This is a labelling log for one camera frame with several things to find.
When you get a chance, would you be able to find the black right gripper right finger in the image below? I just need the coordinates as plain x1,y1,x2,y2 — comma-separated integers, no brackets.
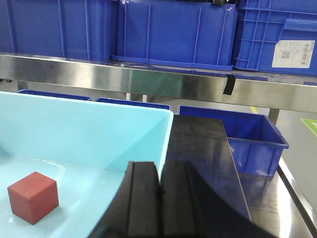
161,161,273,238

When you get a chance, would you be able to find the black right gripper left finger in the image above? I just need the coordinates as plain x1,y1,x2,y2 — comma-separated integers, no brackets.
89,161,160,238

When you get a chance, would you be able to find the red cube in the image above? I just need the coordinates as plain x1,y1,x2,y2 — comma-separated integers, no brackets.
7,172,59,225

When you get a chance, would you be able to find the light blue plastic tub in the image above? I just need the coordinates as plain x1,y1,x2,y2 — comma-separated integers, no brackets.
0,92,173,238

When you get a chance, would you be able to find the blue bin beside table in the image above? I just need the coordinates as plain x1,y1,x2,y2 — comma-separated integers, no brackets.
178,105,289,177

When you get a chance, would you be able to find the blue bin lower middle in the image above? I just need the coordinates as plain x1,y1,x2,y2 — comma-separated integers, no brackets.
96,98,171,111

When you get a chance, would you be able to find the blue crate upper middle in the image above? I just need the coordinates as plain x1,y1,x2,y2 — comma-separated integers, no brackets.
111,0,238,71

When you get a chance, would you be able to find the blue crate upper left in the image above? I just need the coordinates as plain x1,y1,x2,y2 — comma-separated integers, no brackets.
0,0,118,62

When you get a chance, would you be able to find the blue crate with label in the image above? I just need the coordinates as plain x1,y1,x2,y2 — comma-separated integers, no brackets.
232,0,317,76

